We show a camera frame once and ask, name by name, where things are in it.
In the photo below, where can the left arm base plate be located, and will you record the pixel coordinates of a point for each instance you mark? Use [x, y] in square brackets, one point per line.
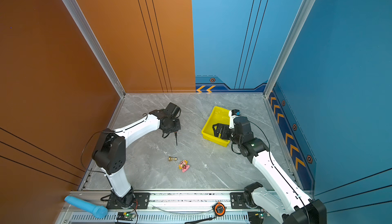
[138, 200]

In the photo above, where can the pink toy figure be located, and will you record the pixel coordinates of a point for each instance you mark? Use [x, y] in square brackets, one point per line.
[184, 166]

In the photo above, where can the light blue cylinder handle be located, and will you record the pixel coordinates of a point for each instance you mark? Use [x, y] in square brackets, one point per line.
[96, 210]

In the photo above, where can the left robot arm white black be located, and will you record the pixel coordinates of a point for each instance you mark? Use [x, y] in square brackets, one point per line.
[110, 151]

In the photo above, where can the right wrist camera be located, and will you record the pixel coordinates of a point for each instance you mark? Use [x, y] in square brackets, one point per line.
[234, 113]

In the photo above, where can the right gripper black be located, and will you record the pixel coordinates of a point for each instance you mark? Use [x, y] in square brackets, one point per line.
[225, 128]

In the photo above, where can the orange black tape measure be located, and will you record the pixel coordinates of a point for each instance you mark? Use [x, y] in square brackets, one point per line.
[219, 209]

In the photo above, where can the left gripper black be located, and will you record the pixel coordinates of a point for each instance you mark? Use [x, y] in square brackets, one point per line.
[177, 129]

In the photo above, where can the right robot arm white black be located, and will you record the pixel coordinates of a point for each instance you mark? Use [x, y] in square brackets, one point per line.
[291, 205]

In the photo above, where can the left green circuit board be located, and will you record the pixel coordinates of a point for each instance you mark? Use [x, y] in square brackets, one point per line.
[126, 216]

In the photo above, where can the small brass bell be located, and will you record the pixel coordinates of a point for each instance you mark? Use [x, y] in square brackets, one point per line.
[172, 158]

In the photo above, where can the yellow plastic bin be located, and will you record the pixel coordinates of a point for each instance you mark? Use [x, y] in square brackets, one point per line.
[211, 131]

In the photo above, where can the green circuit board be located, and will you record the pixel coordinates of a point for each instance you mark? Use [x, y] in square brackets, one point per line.
[261, 216]
[126, 216]

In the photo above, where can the right green circuit board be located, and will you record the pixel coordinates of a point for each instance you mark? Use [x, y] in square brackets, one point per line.
[261, 216]

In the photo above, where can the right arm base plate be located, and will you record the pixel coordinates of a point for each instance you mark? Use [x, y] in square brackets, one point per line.
[241, 200]

